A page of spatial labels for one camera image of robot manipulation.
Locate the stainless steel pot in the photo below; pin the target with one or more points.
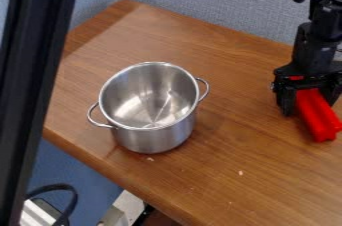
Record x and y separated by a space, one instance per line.
148 103

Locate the red plastic block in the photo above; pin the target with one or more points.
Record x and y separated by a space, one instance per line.
318 115

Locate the white appliance lower left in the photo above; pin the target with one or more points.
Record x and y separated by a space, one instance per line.
39 213

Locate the white furniture part under table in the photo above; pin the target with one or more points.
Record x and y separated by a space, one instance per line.
124 211

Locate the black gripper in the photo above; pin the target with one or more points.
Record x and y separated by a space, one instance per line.
311 69

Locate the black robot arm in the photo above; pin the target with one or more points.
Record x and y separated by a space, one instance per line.
33 38

